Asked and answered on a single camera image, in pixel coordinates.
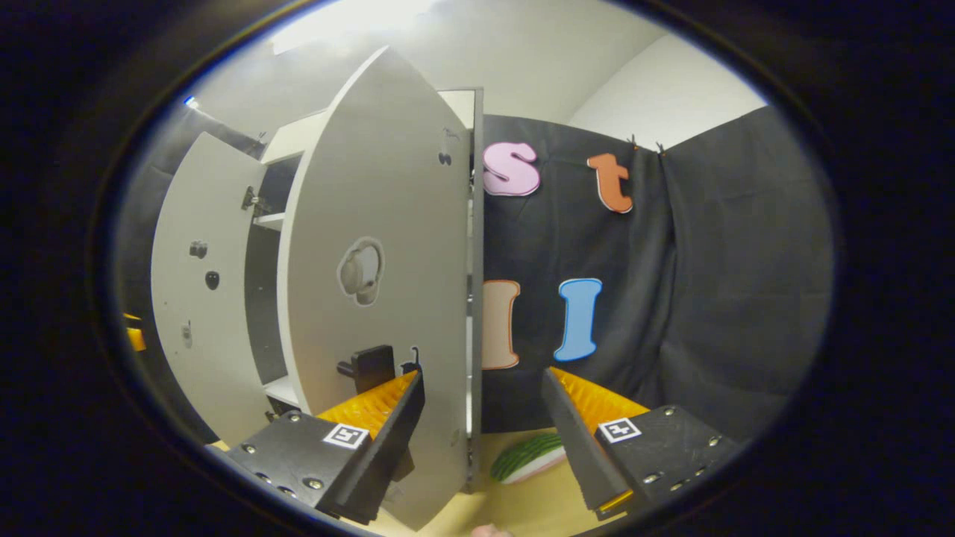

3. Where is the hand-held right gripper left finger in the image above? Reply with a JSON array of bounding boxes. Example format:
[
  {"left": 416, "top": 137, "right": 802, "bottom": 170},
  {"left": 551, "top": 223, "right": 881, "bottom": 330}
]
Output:
[{"left": 224, "top": 363, "right": 426, "bottom": 524}]

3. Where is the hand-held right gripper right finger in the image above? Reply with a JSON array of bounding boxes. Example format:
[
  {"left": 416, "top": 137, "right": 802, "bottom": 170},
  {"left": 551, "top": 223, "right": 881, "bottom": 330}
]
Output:
[{"left": 541, "top": 366, "right": 739, "bottom": 521}]

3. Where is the white cabinet door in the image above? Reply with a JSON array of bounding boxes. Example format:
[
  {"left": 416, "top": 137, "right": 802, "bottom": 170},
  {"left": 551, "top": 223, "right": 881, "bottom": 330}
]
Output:
[
  {"left": 276, "top": 45, "right": 474, "bottom": 532},
  {"left": 151, "top": 132, "right": 295, "bottom": 447}
]

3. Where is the white and grey cabinet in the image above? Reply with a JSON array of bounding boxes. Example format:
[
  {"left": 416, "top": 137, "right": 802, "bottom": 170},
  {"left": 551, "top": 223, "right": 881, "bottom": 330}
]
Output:
[{"left": 242, "top": 87, "right": 486, "bottom": 494}]

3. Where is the green striped watermelon-shaped pad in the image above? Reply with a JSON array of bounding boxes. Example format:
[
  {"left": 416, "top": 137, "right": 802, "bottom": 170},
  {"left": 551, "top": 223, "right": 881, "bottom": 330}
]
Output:
[{"left": 489, "top": 431, "right": 568, "bottom": 486}]

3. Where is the black backdrop cloth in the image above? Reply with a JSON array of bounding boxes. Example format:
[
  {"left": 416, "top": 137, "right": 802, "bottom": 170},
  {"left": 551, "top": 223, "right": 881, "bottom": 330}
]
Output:
[{"left": 119, "top": 104, "right": 836, "bottom": 441}]

